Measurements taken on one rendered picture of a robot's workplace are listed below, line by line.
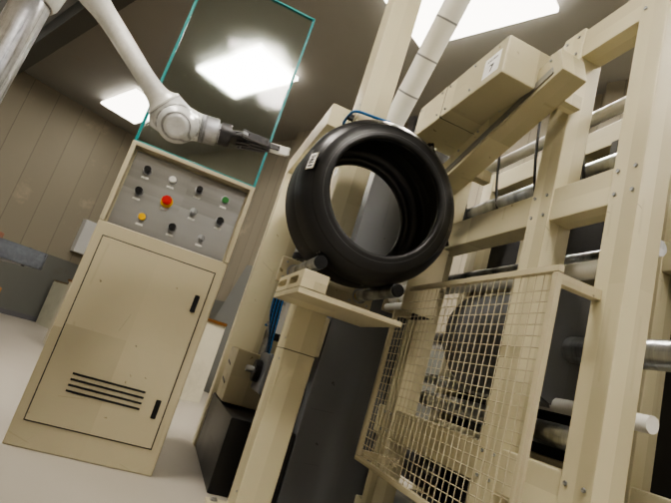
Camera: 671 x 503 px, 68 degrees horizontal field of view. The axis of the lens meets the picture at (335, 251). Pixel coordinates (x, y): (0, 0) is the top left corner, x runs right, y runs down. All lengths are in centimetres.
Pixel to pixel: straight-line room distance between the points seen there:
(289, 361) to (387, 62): 135
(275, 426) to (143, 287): 78
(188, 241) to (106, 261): 34
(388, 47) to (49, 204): 779
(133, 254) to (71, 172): 747
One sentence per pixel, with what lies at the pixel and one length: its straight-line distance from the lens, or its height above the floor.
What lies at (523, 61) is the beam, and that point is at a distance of 184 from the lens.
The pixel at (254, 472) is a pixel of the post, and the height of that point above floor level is 18.
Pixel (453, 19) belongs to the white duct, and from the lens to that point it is 279.
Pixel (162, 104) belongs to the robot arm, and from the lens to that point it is 150.
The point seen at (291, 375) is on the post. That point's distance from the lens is 191.
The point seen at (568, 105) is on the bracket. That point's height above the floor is 164.
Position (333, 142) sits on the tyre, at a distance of 164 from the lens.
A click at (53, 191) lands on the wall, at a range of 951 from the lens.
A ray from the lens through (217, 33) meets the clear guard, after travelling 259.
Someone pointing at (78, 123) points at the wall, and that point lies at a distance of 976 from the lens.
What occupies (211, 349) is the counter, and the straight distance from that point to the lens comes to 477.
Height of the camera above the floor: 58
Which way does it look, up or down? 14 degrees up
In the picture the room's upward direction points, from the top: 17 degrees clockwise
